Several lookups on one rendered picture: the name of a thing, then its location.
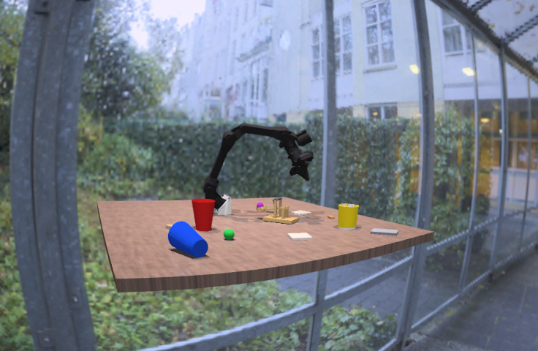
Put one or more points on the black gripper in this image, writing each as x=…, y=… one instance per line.
x=300, y=163

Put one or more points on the yellow mug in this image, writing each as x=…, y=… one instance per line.
x=347, y=216

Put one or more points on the blue plastic cup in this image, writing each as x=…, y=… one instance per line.
x=182, y=236

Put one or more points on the red plastic cup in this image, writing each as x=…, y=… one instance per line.
x=203, y=213

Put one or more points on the cream flat square tile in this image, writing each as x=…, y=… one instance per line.
x=299, y=236
x=301, y=213

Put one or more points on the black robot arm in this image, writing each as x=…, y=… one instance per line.
x=228, y=141

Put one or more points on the green ball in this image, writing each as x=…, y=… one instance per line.
x=228, y=234

